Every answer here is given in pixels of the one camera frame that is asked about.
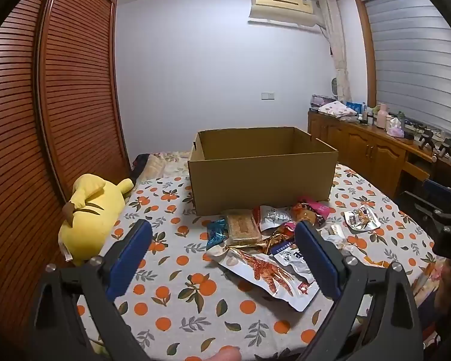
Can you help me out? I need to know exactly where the beige floral curtain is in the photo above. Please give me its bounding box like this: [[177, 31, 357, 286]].
[[321, 0, 353, 103]]

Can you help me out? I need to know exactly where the brown cake packet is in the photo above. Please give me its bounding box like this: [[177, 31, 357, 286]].
[[225, 209, 264, 247]]

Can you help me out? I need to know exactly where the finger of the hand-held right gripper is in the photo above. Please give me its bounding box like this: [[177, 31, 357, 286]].
[[423, 178, 451, 212], [397, 191, 449, 234]]

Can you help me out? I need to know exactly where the yellow plush toy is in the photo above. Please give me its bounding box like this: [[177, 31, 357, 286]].
[[58, 174, 134, 267]]

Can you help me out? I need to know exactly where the orange fruit print bedsheet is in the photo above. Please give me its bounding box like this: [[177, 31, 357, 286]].
[[75, 163, 449, 361]]

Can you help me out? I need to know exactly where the pink tissue pack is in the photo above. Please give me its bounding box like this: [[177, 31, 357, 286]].
[[386, 117, 405, 138]]

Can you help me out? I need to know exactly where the person's left hand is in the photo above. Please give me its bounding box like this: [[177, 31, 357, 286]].
[[207, 348, 243, 361]]

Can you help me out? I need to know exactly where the brown cardboard box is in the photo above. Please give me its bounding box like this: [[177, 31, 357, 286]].
[[188, 127, 339, 217]]

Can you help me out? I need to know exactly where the grey window blind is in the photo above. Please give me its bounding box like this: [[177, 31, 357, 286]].
[[363, 0, 451, 140]]

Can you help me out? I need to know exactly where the black device on cabinet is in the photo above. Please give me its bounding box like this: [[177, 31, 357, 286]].
[[413, 128, 451, 160]]

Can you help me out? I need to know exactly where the pink floral quilt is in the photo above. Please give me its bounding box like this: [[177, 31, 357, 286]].
[[133, 151, 193, 186]]

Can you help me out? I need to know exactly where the wooden window frame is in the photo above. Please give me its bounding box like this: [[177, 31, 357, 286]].
[[353, 0, 379, 109]]

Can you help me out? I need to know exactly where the white blue snack packet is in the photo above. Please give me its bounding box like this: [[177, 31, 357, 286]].
[[272, 242, 313, 276]]

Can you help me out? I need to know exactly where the red orange snack packet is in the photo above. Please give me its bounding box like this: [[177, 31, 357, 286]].
[[291, 202, 324, 231]]

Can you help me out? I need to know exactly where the cream wall air conditioner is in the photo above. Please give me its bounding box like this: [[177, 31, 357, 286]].
[[248, 0, 322, 28]]

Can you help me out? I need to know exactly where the brown louvered wooden wardrobe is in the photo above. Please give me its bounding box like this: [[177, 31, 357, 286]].
[[0, 0, 133, 347]]

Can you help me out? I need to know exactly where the shiny blue candy packet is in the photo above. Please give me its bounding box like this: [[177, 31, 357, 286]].
[[206, 218, 228, 251]]

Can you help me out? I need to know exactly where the white red snack packet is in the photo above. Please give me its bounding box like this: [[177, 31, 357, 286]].
[[259, 205, 292, 232]]

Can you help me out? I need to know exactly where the pink bottle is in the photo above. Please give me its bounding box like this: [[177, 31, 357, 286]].
[[376, 103, 390, 129]]

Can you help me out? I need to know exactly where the brown wooden cabinet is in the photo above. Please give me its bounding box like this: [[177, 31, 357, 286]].
[[307, 109, 451, 201]]

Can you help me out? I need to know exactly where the folded floral cloth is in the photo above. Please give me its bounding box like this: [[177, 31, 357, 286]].
[[319, 101, 358, 117]]

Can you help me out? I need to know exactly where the small white wrapped candy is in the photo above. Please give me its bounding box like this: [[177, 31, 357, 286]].
[[321, 223, 356, 251]]

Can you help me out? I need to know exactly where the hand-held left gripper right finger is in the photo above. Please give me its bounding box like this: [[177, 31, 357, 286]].
[[294, 220, 425, 361]]

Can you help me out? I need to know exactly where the white chicken feet snack packet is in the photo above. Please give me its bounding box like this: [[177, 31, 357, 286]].
[[205, 244, 321, 312]]

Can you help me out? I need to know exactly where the gold red snack wrapper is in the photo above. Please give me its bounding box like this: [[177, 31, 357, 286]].
[[262, 222, 298, 257]]

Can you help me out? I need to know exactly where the small white snack packet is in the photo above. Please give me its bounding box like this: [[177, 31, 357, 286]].
[[344, 207, 381, 231]]

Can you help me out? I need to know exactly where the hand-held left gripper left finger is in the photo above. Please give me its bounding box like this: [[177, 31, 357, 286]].
[[26, 219, 155, 361]]

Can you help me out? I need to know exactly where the pink squid snack packet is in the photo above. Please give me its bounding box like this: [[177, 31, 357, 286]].
[[301, 196, 330, 221]]

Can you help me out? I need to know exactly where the purple package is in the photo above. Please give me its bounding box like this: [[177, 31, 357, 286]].
[[310, 94, 337, 108]]

